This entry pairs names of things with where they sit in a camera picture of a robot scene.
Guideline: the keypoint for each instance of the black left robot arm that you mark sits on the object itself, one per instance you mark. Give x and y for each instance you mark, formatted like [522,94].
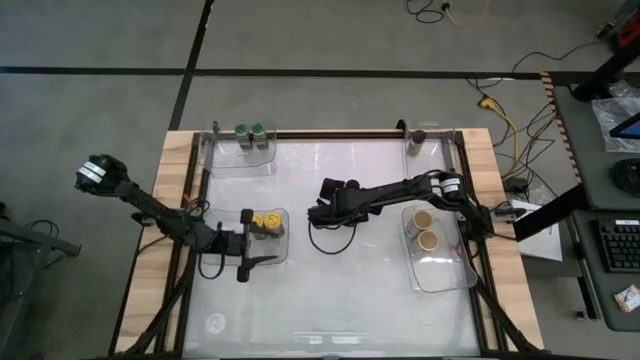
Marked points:
[150,205]

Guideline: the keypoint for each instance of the black-lid spice jar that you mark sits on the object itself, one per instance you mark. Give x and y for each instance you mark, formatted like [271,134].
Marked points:
[416,137]

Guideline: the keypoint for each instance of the grey side desk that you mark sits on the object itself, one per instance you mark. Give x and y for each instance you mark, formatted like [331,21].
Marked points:
[590,165]

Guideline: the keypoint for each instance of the red tool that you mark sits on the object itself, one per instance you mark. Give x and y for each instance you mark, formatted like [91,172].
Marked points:
[629,35]

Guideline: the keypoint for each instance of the grey keyboard desk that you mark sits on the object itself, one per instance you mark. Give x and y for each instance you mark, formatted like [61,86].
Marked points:
[600,295]

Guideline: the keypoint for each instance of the blue-screen computer monitor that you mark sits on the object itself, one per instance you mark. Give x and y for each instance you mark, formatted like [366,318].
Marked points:
[627,127]

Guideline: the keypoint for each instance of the tan-lid spice jar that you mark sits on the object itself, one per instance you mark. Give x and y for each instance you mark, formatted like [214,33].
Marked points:
[422,219]
[428,240]

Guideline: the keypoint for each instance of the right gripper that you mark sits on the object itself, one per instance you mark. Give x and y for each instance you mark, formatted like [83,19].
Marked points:
[340,210]

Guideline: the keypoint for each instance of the small cardboard box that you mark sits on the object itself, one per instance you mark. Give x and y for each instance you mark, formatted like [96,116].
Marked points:
[627,299]

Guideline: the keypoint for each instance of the clear plastic bag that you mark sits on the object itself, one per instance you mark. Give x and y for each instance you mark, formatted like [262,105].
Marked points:
[607,117]

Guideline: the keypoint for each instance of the black keyboard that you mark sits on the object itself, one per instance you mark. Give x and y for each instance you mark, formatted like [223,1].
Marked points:
[620,245]

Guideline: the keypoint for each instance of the white paper sheet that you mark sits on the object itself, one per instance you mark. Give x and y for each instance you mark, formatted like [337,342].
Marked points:
[542,245]

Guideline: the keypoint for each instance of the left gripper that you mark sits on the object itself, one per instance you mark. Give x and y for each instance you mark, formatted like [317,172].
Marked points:
[230,242]

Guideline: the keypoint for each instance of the clear plastic bin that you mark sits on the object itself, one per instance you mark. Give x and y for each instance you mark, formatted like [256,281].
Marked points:
[270,250]
[240,160]
[450,275]
[435,170]

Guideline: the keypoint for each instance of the grey metal stand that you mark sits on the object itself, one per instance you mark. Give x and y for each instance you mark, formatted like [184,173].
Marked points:
[40,240]

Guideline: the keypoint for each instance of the black monitor stand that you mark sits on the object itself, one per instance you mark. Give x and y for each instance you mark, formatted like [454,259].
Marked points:
[605,70]

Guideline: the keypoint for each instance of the black diagonal frame strut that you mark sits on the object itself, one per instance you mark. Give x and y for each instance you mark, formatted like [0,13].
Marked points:
[555,212]

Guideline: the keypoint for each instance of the black power adapter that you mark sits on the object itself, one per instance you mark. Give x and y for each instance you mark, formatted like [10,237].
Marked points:
[517,185]

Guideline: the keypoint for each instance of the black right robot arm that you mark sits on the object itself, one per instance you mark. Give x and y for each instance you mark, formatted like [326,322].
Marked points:
[400,190]

